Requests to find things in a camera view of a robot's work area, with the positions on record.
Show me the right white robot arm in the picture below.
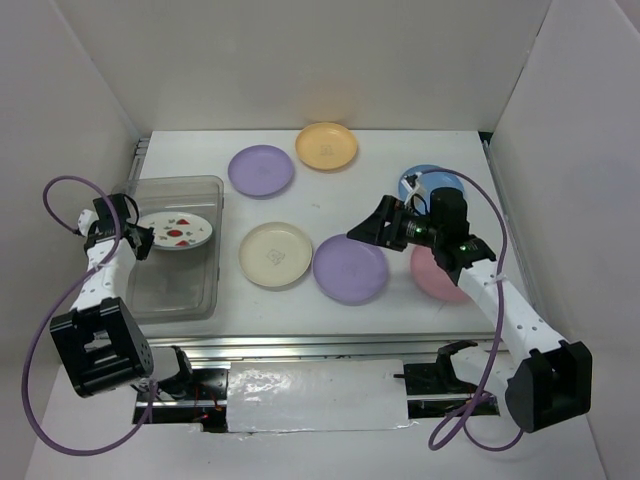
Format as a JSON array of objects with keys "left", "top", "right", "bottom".
[{"left": 347, "top": 188, "right": 593, "bottom": 433}]

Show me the cream plate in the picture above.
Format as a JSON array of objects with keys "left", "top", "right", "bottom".
[{"left": 238, "top": 222, "right": 313, "bottom": 289}]

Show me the aluminium rail frame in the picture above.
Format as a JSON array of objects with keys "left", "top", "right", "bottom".
[{"left": 130, "top": 130, "right": 498, "bottom": 359}]

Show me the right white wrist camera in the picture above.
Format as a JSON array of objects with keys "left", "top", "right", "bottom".
[{"left": 401, "top": 172, "right": 428, "bottom": 215}]

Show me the pink plate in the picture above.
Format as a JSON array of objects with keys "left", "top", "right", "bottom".
[{"left": 410, "top": 246, "right": 469, "bottom": 303}]

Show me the watermelon pattern white plate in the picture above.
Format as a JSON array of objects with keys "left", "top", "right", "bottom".
[{"left": 138, "top": 211, "right": 214, "bottom": 251}]

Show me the clear plastic bin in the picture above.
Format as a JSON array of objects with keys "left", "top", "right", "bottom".
[{"left": 113, "top": 175, "right": 224, "bottom": 324}]

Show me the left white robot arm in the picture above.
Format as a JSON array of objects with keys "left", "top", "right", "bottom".
[{"left": 49, "top": 193, "right": 198, "bottom": 400}]

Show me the orange plate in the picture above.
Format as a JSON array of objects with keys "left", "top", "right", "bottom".
[{"left": 294, "top": 122, "right": 358, "bottom": 171}]

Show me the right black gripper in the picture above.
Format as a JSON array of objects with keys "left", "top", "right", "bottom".
[{"left": 347, "top": 194, "right": 443, "bottom": 252}]

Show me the white taped cover panel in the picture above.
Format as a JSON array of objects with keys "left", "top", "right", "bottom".
[{"left": 226, "top": 360, "right": 410, "bottom": 433}]

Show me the blue plate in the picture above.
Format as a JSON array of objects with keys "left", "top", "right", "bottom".
[{"left": 397, "top": 164, "right": 465, "bottom": 200}]

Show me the purple plate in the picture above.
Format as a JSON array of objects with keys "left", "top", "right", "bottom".
[
  {"left": 312, "top": 235, "right": 390, "bottom": 305},
  {"left": 227, "top": 145, "right": 295, "bottom": 198}
]

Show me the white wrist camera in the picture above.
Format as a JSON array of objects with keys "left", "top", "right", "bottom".
[
  {"left": 77, "top": 209, "right": 98, "bottom": 237},
  {"left": 401, "top": 172, "right": 428, "bottom": 215}
]

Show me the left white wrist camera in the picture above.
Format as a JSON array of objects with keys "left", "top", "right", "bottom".
[{"left": 77, "top": 209, "right": 98, "bottom": 237}]

